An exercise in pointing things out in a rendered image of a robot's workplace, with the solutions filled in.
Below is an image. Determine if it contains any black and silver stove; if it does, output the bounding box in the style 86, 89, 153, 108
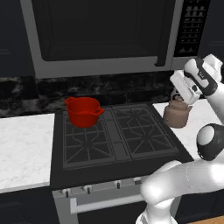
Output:
49, 101, 195, 224

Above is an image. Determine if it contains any brown kettle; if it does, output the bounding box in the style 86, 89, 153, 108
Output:
162, 88, 193, 130

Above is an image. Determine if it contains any dark wall cupboard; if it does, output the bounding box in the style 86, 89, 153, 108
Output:
198, 0, 224, 60
0, 0, 36, 78

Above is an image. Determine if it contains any black microwave door handle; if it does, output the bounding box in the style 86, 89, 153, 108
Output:
155, 0, 177, 67

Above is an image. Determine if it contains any silver oven door handle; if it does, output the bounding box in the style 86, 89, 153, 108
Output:
69, 193, 146, 214

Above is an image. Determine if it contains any red pot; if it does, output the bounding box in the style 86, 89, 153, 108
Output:
64, 96, 105, 129

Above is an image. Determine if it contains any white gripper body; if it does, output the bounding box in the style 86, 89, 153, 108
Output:
170, 70, 202, 106

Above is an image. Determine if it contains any silver microwave oven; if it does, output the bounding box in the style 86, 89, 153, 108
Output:
19, 0, 212, 80

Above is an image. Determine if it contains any dark base cupboard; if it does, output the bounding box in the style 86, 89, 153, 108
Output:
174, 188, 224, 224
0, 185, 60, 224

